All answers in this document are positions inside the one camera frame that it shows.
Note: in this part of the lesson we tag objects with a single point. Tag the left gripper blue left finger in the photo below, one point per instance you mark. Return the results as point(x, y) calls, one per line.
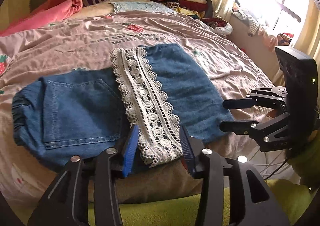
point(129, 150)

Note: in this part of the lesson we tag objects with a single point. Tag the light blue towel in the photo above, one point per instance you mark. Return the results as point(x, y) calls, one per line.
point(145, 6)

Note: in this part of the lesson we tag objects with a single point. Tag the lilac strawberry print duvet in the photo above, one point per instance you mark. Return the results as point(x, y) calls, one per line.
point(85, 44)

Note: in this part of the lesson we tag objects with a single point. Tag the pink fleece blanket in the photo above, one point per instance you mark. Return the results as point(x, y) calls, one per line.
point(50, 11)

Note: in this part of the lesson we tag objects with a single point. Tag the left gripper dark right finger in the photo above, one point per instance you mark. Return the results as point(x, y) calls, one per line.
point(188, 155)

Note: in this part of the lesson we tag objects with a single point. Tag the green fleece right sleeve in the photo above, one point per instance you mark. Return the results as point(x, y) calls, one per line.
point(306, 164)

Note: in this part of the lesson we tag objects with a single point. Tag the blue denim pants lace trim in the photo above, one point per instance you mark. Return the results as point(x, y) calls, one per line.
point(158, 88)

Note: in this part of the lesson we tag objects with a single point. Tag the clothes heap on windowsill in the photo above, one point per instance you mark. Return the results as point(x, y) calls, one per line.
point(256, 27)

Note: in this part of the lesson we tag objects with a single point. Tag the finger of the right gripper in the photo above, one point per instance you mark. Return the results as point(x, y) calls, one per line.
point(240, 103)
point(238, 127)

